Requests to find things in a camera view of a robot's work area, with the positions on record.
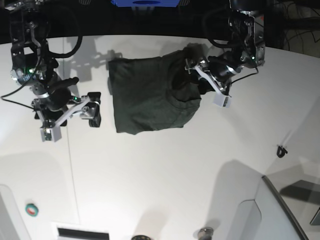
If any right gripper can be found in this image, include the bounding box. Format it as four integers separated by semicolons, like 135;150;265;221
31;76;102;128

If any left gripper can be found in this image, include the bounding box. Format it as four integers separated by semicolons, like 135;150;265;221
185;53;244;96

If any dark green t-shirt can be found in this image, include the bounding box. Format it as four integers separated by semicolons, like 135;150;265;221
108;44;203;135

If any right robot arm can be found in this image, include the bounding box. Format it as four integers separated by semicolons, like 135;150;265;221
1;0;101;133

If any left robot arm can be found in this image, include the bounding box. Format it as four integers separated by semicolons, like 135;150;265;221
173;0;266;97

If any black clip on table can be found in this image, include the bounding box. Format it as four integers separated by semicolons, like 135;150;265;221
276;145;288;159

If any black round dial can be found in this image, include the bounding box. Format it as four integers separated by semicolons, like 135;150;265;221
131;235;151;240

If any grey round knob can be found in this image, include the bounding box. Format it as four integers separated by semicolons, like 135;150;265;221
197;227;214;240

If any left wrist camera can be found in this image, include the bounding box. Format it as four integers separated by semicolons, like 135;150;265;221
213;93;232;108

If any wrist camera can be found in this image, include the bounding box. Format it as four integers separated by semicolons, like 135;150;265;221
40;127;62;142
213;93;232;108

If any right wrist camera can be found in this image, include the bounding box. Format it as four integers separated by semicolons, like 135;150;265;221
40;127;62;142

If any black cable bundle background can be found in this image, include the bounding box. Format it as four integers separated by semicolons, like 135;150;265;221
264;0;320;53

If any blue mount plate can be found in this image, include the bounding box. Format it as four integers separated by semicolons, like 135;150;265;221
111;0;180;8

